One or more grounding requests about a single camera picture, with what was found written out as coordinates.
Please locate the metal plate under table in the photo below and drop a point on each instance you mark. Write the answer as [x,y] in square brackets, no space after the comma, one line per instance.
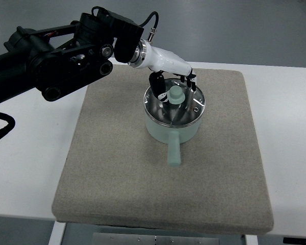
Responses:
[113,239]

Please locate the mint green saucepan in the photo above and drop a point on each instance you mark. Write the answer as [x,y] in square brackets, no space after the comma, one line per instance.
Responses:
[173,137]

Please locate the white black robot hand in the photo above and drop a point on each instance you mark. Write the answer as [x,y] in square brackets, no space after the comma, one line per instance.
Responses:
[159,61]

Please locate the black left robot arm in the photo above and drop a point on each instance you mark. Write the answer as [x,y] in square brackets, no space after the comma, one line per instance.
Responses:
[61,60]

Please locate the beige fabric mat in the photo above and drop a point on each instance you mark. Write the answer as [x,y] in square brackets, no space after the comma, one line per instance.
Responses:
[116,174]

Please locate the glass lid with green knob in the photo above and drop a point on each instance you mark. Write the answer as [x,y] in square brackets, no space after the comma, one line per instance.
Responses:
[181,111]

